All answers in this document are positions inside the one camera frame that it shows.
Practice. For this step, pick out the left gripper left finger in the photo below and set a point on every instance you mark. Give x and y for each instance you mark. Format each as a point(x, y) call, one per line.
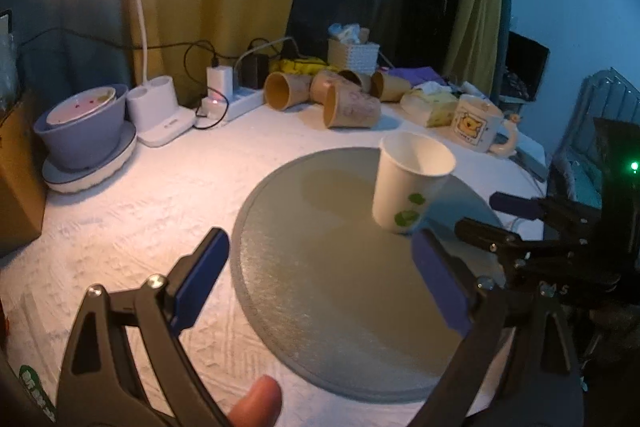
point(99, 383)

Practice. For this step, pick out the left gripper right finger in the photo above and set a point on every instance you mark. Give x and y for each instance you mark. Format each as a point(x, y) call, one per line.
point(540, 381)

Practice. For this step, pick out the white paper cup green print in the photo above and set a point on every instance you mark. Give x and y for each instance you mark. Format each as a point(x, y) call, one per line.
point(412, 170)

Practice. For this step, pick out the rightmost brown paper cup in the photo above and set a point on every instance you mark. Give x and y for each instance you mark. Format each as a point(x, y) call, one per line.
point(388, 88)

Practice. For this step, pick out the front brown floral paper cup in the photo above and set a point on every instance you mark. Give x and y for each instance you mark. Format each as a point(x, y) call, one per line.
point(349, 108)

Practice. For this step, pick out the brown floral paper cup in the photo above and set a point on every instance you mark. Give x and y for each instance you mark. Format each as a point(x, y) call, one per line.
point(321, 82)
point(349, 108)

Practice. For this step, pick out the plain brown paper cup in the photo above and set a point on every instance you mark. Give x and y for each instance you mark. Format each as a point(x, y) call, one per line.
point(361, 79)

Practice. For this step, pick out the middle brown floral paper cup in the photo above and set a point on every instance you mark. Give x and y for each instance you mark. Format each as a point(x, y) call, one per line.
point(321, 82)

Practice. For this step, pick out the back left brown paper cup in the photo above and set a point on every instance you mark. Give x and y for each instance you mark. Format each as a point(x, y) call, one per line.
point(283, 91)

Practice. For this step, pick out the round grey placemat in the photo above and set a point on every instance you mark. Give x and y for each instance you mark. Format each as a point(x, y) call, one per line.
point(333, 296)

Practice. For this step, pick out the white bear mug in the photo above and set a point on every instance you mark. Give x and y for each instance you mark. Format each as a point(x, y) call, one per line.
point(481, 126)

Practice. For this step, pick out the black monitor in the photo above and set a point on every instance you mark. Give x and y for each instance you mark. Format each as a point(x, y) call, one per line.
point(526, 60)

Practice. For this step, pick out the yellow tissue pack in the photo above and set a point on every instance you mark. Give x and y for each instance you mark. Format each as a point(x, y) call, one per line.
point(429, 110)

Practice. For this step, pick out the cardboard box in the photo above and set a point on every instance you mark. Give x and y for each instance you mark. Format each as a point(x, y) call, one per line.
point(23, 192)

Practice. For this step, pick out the purple cloth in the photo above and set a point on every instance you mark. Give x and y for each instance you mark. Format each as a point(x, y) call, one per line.
point(417, 76)

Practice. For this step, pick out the purple bowl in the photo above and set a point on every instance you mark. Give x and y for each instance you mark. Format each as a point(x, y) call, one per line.
point(89, 141)

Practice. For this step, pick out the pink inner bowl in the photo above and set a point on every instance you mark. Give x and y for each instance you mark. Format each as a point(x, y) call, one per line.
point(80, 105)

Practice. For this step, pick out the white plastic basket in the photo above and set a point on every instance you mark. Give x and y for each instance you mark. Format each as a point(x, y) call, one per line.
point(359, 57)

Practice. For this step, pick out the white power strip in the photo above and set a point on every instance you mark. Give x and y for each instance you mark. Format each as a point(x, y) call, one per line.
point(215, 109)

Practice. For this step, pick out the yellow plastic bag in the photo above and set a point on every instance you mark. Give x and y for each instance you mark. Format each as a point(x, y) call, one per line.
point(300, 66)

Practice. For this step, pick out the white usb charger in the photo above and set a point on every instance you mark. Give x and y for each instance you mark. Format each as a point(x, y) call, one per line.
point(220, 81)

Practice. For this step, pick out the black power adapter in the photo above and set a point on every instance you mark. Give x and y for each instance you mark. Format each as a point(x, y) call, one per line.
point(254, 71)

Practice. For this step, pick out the grey blue curtain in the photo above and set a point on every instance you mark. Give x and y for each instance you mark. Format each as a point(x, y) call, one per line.
point(67, 46)

